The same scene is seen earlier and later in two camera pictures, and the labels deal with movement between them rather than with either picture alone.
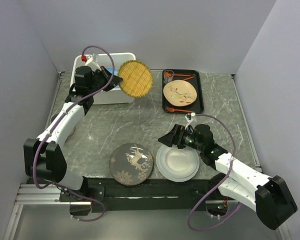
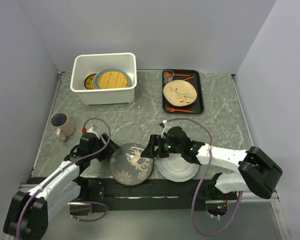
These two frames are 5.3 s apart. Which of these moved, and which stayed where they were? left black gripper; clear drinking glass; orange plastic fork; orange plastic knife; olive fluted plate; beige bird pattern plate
Moved: left black gripper; olive fluted plate
Stayed: clear drinking glass; beige bird pattern plate; orange plastic fork; orange plastic knife
